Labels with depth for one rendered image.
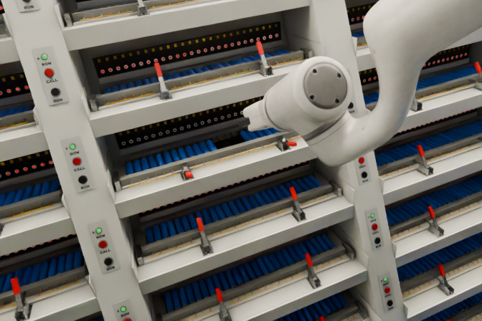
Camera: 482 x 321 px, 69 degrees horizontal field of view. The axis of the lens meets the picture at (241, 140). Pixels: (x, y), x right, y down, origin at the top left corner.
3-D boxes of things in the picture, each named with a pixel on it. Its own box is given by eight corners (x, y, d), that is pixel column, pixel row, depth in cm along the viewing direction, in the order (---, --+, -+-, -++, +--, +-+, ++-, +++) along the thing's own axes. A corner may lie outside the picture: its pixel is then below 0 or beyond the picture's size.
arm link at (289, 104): (326, 114, 58) (293, 69, 58) (371, 98, 45) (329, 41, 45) (290, 145, 57) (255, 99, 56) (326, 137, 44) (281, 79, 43)
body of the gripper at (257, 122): (307, 79, 60) (285, 93, 71) (252, 93, 58) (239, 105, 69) (318, 121, 60) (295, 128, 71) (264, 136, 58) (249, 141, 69)
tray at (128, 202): (340, 150, 97) (340, 120, 93) (119, 219, 82) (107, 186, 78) (305, 124, 114) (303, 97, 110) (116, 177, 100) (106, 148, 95)
